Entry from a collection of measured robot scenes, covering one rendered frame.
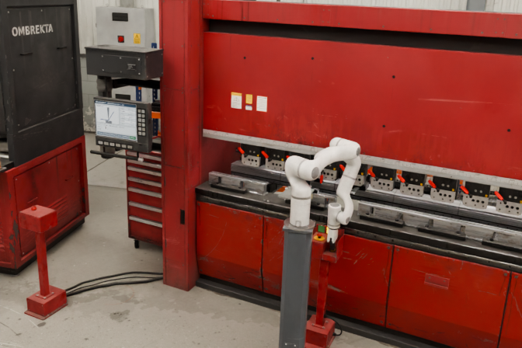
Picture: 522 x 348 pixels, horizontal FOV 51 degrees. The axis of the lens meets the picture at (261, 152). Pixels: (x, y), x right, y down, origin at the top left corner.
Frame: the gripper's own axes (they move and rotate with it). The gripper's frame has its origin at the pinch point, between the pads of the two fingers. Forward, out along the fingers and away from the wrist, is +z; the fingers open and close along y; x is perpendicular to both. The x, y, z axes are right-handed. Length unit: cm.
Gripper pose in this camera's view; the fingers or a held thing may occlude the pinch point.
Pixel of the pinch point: (332, 247)
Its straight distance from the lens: 376.7
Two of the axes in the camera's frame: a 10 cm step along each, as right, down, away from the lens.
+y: -4.2, 3.2, -8.5
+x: 9.1, 1.5, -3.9
